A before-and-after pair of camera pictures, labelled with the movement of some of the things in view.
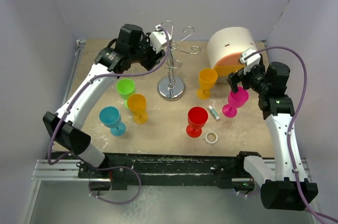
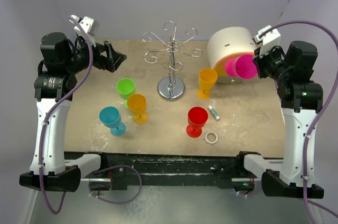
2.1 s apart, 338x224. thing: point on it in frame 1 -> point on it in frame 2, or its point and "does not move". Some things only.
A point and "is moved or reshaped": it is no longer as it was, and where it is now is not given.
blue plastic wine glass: x=110 y=117 does not move
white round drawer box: x=225 y=46 does not move
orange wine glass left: x=137 y=103 does not move
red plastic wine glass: x=197 y=117 does not move
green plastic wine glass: x=125 y=87 does not move
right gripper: x=234 y=77 -> x=260 y=60
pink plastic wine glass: x=235 y=100 is moved or reshaped
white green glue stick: x=214 y=112 does not move
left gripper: x=155 y=57 -> x=115 y=57
